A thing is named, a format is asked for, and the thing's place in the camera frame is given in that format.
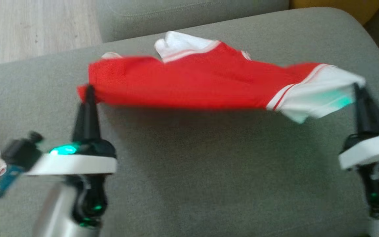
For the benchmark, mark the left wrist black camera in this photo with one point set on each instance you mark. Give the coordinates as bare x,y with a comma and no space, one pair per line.
21,151

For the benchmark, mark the yellow sofa cushion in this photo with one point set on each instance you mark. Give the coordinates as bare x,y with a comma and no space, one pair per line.
337,8

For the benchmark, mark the grey fabric sofa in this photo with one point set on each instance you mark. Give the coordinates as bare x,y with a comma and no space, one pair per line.
209,171

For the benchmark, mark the red white numbered jersey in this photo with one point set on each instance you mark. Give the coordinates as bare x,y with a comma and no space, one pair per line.
192,82

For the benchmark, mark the grey sofa cushion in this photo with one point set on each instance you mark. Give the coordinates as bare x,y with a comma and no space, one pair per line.
176,16

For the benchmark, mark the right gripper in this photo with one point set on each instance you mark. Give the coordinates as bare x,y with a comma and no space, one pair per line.
370,149

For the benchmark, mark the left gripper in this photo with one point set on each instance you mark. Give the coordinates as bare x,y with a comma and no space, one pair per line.
77,163

